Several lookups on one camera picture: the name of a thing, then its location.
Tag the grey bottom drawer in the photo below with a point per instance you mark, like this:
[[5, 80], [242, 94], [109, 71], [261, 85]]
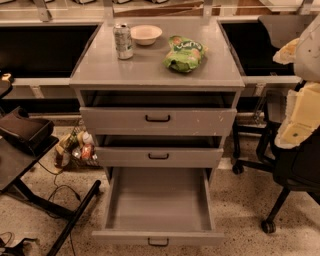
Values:
[[159, 207]]

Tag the silver soda can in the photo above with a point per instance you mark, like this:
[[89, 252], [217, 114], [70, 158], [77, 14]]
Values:
[[123, 41]]

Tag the black tray bin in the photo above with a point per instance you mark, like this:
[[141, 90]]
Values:
[[24, 132]]

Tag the wire basket of groceries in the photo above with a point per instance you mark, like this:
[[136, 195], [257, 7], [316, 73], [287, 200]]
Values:
[[76, 150]]

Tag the grey drawer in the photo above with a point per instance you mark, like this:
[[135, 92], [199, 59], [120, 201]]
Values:
[[159, 207], [159, 151], [159, 113]]

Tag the black side table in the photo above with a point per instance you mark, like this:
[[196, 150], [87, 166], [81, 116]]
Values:
[[14, 163]]

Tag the grey middle drawer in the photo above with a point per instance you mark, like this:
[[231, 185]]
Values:
[[159, 151]]

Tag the white bowl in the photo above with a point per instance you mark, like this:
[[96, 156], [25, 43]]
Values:
[[145, 34]]

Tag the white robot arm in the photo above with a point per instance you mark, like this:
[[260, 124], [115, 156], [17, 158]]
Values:
[[302, 114]]

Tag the green chip bag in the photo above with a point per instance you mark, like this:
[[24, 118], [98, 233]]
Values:
[[185, 54]]

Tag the grey drawer cabinet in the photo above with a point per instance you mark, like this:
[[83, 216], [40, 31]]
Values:
[[101, 70]]

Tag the black office chair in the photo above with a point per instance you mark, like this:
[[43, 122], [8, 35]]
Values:
[[295, 169]]

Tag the grey top drawer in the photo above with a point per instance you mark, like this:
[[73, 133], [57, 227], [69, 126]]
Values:
[[159, 113]]

